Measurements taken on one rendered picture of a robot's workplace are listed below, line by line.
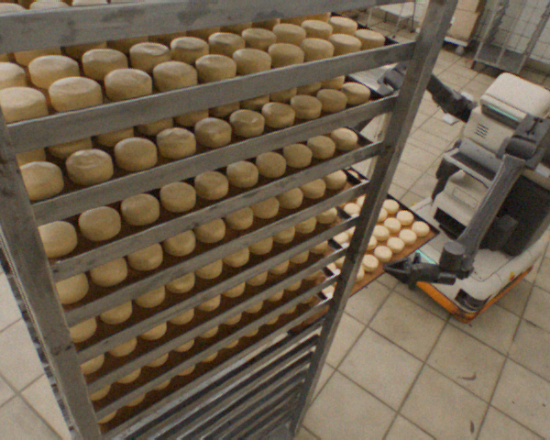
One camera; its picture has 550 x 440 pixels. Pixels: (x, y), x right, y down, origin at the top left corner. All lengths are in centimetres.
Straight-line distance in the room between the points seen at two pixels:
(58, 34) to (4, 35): 4
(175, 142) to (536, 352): 224
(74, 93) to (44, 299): 22
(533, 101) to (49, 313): 171
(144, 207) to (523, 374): 210
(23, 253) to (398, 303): 208
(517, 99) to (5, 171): 173
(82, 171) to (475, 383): 201
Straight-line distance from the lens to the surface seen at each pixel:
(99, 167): 55
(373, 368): 213
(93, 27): 45
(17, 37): 43
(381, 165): 86
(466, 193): 216
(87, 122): 48
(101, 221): 62
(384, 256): 135
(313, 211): 80
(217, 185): 67
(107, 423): 98
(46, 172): 56
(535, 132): 149
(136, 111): 49
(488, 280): 233
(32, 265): 51
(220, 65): 58
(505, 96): 192
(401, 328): 231
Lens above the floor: 174
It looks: 41 degrees down
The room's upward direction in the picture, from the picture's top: 10 degrees clockwise
